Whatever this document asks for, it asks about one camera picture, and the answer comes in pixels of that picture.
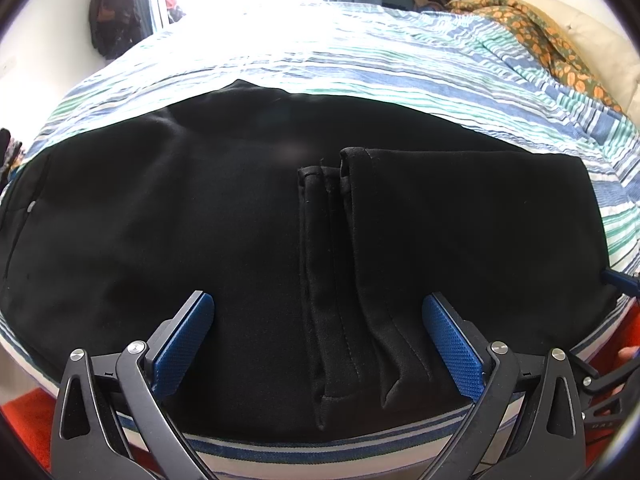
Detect dark clothes hanging on wall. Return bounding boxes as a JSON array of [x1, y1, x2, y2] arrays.
[[88, 0, 152, 61]]

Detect red item at window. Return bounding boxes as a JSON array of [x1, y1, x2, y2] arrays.
[[165, 0, 184, 24]]

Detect cream headboard cushion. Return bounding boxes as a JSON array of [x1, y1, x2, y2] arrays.
[[521, 0, 639, 125]]

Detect striped blue green bedsheet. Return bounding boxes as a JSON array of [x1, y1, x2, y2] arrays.
[[17, 3, 639, 479]]

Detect black pants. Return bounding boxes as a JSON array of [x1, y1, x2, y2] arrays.
[[1, 81, 616, 442]]

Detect pile of clothes on chair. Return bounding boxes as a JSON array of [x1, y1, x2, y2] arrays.
[[0, 128, 23, 190]]

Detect person's right hand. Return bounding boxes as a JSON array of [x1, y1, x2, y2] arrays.
[[617, 346, 640, 364]]

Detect orange floral blanket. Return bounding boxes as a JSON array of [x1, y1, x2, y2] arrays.
[[446, 0, 623, 112]]

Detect red fleece garment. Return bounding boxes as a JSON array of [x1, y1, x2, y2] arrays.
[[1, 299, 639, 472]]

